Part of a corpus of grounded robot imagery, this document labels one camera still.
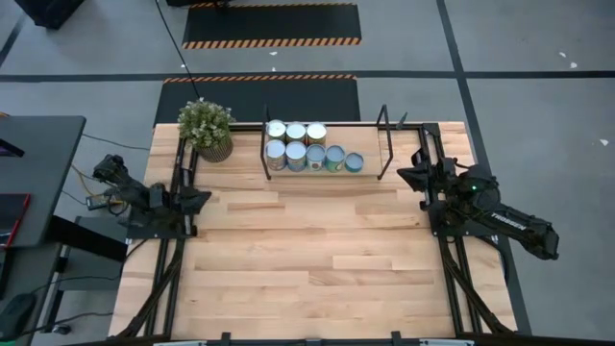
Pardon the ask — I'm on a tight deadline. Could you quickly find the wooden shelf black metal frame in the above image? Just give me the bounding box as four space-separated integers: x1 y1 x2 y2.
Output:
258 103 409 183

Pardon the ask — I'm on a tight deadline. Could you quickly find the black box on floor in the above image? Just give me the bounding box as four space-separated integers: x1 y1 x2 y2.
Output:
13 0 86 30

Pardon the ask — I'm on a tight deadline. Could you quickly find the black yellow-wired controller box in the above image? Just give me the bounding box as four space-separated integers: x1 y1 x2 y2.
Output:
86 194 114 211

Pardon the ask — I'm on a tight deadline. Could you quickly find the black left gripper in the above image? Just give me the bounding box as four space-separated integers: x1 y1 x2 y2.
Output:
160 185 212 215

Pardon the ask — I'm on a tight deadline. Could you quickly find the blue cherries label can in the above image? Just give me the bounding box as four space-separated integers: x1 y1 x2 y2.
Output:
285 140 308 173

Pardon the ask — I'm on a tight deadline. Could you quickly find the short teal can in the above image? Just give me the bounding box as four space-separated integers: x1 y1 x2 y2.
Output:
344 152 365 174

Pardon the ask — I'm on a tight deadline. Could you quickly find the green plant in striped pot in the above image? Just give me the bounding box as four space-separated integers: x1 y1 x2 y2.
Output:
176 97 236 163

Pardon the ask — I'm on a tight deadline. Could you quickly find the blue peaches label can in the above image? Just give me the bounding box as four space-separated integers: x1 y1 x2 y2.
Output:
264 138 287 172

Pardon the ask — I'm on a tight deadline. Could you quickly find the dark gray desk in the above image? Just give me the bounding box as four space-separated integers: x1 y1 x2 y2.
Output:
0 114 86 249

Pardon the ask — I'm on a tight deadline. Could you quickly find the rainbow striped green can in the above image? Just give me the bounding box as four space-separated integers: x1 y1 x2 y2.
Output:
324 145 347 174

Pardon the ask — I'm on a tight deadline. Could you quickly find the orange corn label can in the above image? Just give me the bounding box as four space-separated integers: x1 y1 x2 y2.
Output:
306 122 329 147

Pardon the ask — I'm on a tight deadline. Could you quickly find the orange pineapple label can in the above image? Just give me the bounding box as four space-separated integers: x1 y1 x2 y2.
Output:
285 121 308 144

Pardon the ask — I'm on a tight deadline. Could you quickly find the silver-lidded food can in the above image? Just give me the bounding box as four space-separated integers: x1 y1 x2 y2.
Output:
266 119 287 143

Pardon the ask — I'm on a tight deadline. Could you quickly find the black floor cable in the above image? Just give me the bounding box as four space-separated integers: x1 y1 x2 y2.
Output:
154 0 202 101

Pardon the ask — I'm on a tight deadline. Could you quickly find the black hazard-striped floor mat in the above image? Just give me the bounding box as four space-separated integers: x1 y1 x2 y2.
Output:
181 2 362 50
153 74 361 127

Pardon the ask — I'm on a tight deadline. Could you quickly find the black aluminium rig frame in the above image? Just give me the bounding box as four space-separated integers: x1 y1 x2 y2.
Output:
61 122 615 346

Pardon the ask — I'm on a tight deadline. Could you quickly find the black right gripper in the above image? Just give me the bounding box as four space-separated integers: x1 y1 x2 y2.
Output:
396 158 465 196

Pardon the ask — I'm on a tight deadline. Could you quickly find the gray-lidded colourful label can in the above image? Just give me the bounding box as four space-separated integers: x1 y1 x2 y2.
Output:
306 143 327 172

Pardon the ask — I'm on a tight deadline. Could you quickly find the red-edged black tablet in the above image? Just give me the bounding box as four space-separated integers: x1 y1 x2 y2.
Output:
0 192 32 247

